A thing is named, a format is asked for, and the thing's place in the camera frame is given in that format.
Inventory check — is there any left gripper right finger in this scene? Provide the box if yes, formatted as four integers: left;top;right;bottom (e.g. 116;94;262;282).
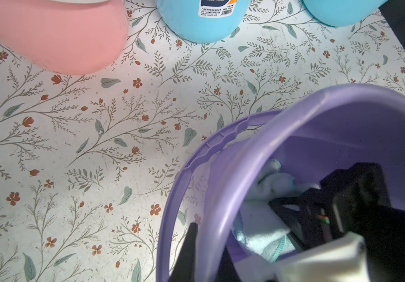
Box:
218;247;241;282

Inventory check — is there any purple plastic bucket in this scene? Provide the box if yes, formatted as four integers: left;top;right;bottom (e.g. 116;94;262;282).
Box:
156;85;405;282

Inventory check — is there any blue bucket white handle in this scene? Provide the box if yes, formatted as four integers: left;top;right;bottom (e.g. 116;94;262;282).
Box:
303;0;387;27

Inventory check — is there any light green cloth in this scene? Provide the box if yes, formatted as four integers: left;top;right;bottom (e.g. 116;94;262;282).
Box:
231;159;320;263

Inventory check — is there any floral patterned table mat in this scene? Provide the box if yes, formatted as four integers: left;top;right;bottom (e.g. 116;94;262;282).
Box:
0;1;405;282

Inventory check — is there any pink plastic bucket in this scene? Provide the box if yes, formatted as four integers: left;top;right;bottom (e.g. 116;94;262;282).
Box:
0;1;128;75

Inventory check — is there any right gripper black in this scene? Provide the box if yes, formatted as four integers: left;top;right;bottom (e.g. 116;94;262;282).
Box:
268;163;405;282

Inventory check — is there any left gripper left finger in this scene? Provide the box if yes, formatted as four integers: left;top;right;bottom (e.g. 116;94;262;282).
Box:
168;223;198;282

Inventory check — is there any blue bucket with label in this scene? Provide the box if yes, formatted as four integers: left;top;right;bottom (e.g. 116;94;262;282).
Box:
155;0;251;43

